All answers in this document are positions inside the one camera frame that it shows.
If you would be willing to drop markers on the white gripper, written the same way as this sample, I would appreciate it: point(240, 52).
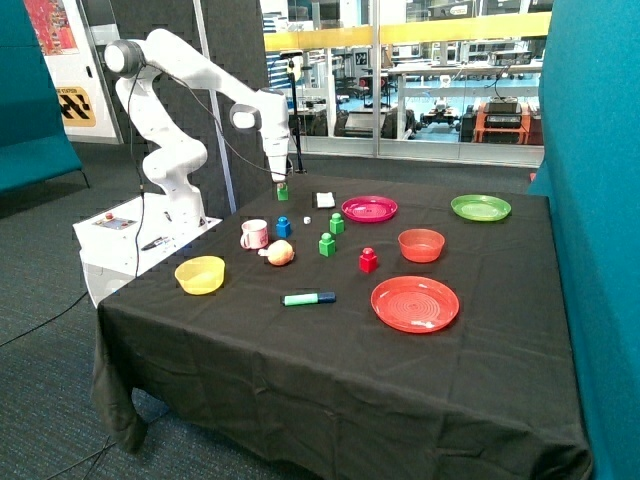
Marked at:
point(276, 151)

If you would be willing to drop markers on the small green block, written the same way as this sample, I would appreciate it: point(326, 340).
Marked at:
point(282, 194)

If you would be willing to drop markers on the green block front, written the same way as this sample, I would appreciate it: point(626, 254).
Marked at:
point(327, 245)

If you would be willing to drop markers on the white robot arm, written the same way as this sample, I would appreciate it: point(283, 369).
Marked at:
point(138, 63)

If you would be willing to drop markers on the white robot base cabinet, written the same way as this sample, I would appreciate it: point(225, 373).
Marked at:
point(111, 242)

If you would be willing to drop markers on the blue block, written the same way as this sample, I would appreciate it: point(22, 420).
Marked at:
point(283, 227)

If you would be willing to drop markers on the pink mug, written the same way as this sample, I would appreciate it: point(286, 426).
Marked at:
point(254, 234)

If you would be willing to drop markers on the peach toy fruit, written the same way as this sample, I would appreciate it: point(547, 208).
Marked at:
point(279, 253)

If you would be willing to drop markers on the green block middle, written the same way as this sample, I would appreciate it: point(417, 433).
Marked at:
point(336, 224)

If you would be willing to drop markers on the magenta plastic plate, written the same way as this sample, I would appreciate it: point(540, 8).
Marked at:
point(369, 209)

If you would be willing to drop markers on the green highlighter marker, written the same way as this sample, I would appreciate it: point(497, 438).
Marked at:
point(308, 299)

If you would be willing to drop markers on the red block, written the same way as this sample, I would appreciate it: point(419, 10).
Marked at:
point(368, 260)

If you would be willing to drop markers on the yellow plastic bowl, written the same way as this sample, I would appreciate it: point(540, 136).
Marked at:
point(201, 275)

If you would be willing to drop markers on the black pen on cabinet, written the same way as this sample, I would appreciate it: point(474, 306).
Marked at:
point(153, 244)

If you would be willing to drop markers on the orange plastic bowl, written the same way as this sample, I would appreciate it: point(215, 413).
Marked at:
point(421, 245)

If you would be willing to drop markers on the black tablecloth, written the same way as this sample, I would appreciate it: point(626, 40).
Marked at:
point(331, 387)

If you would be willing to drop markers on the red plastic plate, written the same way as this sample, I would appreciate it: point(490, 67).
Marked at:
point(414, 304)

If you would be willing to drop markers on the green plastic plate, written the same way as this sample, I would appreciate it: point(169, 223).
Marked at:
point(480, 208)

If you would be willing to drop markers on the teal sofa left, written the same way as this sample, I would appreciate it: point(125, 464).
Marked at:
point(34, 145)

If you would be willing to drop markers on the teal partition right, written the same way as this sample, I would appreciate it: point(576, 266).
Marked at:
point(589, 95)

